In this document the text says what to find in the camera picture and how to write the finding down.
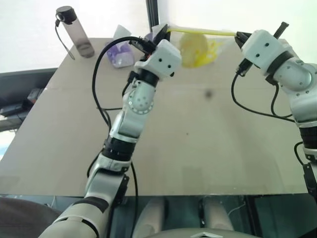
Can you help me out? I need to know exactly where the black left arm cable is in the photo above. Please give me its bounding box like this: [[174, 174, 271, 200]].
[[87, 36, 157, 206]]

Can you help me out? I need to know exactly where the grey rounded shape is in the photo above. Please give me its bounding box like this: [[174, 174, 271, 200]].
[[199, 197, 234, 233], [134, 198, 166, 236]]

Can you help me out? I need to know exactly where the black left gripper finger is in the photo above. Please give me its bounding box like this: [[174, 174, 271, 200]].
[[153, 23, 171, 47]]

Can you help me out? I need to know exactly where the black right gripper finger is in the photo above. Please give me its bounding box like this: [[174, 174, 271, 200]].
[[234, 31, 252, 50], [272, 21, 290, 40]]

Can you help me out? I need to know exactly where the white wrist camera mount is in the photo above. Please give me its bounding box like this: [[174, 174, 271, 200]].
[[240, 29, 293, 75], [134, 39, 183, 80]]

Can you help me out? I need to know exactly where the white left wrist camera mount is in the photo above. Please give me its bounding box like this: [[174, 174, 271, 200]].
[[134, 39, 183, 80]]

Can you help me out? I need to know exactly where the black table leg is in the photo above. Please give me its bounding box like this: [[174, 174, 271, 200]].
[[243, 195, 264, 238]]

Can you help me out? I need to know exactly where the purple tissue pack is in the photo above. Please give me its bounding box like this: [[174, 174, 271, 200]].
[[105, 24, 136, 68]]

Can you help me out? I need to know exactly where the dark brown rounded cushion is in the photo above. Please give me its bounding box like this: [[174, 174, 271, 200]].
[[0, 196, 63, 238]]

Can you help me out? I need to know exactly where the small black red box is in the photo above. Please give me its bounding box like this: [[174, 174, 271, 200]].
[[26, 88, 45, 104]]

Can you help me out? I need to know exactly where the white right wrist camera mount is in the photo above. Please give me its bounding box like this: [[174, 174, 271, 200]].
[[240, 29, 293, 75]]

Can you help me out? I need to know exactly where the clear zip bag yellow seal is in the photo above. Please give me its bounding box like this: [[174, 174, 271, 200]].
[[167, 24, 238, 69]]

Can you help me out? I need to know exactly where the yellow melon bun toy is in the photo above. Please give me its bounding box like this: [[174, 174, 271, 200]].
[[179, 33, 209, 68]]

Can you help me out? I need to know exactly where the flat black device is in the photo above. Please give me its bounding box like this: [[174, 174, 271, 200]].
[[0, 103, 25, 118]]

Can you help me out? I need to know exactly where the dark window pillar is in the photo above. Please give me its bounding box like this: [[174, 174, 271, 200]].
[[145, 0, 161, 33]]

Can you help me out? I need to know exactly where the grey translucent water bottle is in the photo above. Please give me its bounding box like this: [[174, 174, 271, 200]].
[[54, 6, 96, 60]]

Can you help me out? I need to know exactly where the dark side shelf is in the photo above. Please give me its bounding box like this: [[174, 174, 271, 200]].
[[0, 68, 57, 132]]

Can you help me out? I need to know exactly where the grey panel with chevron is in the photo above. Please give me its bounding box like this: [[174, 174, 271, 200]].
[[153, 228, 256, 238]]

